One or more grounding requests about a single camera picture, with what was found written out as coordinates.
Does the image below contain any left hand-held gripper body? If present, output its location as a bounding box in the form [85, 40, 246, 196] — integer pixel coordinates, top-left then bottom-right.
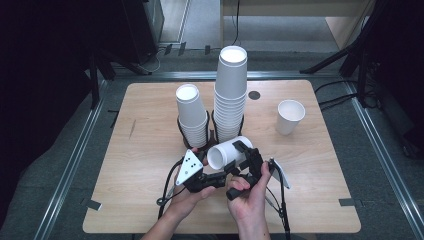
[174, 148, 235, 195]

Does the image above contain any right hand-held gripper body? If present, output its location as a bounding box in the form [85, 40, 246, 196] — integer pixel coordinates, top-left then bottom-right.
[225, 146, 292, 202]

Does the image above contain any white paper cup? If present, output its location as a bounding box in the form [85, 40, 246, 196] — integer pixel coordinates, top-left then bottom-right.
[206, 135, 255, 171]
[275, 98, 307, 136]

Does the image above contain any black wire cup holder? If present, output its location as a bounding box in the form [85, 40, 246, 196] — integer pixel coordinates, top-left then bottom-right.
[211, 111, 245, 145]
[176, 111, 215, 153]

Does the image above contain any tall stack of white cups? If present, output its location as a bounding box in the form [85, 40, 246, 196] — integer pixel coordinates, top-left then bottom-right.
[212, 45, 249, 144]

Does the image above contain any person's left hand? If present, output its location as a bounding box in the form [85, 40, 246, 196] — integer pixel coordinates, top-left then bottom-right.
[170, 147, 218, 219]

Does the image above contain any person's right hand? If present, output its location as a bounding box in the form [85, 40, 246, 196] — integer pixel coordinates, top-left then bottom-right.
[225, 161, 274, 228]

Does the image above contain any short stack of white cups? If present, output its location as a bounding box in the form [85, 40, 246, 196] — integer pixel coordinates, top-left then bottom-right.
[175, 83, 210, 149]

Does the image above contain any grey tape strip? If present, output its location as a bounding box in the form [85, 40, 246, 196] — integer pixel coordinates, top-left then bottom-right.
[338, 197, 363, 208]
[81, 197, 104, 212]

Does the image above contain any black metal stand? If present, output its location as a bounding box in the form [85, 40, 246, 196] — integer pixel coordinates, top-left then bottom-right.
[79, 48, 153, 111]

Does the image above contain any dark cabinet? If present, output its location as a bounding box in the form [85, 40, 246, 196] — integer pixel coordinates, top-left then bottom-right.
[121, 0, 165, 65]

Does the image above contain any light wooden desk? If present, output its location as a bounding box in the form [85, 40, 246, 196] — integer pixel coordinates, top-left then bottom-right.
[219, 0, 375, 52]

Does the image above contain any black tripod stand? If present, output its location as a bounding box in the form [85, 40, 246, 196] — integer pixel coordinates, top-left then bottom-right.
[299, 0, 384, 109]

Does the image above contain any black curtain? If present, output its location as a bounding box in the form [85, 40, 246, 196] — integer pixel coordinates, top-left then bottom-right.
[364, 0, 424, 158]
[0, 0, 126, 221]

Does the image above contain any left hand-held gripper black cable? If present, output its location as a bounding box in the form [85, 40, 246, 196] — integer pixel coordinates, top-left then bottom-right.
[155, 159, 188, 221]

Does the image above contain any hand-held gripper black cable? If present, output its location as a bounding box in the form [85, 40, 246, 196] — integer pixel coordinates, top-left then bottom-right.
[264, 175, 292, 240]
[155, 159, 188, 221]

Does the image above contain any right hand-held gripper black cable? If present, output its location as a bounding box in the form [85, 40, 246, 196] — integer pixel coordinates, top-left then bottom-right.
[264, 175, 292, 240]

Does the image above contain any metal floor rail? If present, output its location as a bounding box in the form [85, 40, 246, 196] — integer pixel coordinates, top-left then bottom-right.
[32, 79, 112, 240]
[112, 69, 349, 82]
[342, 79, 424, 240]

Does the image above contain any white floor cable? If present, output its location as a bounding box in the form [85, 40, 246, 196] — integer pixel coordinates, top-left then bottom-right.
[141, 46, 168, 74]

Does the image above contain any black floor cable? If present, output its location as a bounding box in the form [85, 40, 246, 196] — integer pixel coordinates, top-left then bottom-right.
[313, 79, 360, 95]
[317, 92, 382, 113]

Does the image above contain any hanging black cable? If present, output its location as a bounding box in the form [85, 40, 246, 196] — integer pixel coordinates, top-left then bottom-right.
[233, 0, 242, 47]

